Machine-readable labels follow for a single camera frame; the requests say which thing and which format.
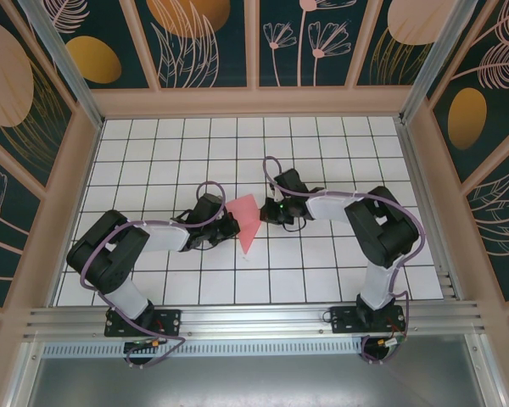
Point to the pink square paper sheet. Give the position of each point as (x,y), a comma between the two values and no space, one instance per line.
(248,216)

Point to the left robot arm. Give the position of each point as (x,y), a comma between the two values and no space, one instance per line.
(123,271)

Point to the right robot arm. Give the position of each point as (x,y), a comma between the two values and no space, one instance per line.
(382,237)

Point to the grey sheet metal panel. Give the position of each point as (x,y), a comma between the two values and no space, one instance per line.
(254,381)

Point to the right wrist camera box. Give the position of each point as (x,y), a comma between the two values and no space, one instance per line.
(273,194)

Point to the long aluminium mounting rail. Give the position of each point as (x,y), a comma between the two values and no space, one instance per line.
(254,318)

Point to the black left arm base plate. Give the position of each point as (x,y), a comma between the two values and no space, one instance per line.
(169,322)

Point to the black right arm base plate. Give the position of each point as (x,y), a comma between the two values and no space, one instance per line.
(343,322)

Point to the aluminium side rail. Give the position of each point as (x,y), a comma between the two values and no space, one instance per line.
(427,212)

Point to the aluminium corner post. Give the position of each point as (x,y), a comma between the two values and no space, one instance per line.
(68,68)
(441,55)

